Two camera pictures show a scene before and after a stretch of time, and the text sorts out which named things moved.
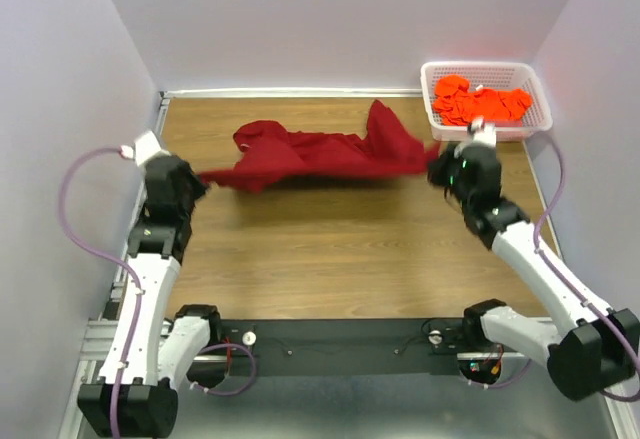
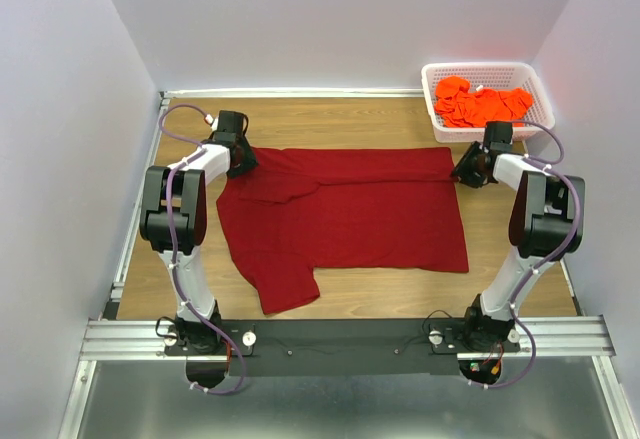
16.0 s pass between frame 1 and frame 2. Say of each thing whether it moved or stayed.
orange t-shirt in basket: stayed
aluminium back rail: stayed
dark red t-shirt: moved
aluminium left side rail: stayed
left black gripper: moved
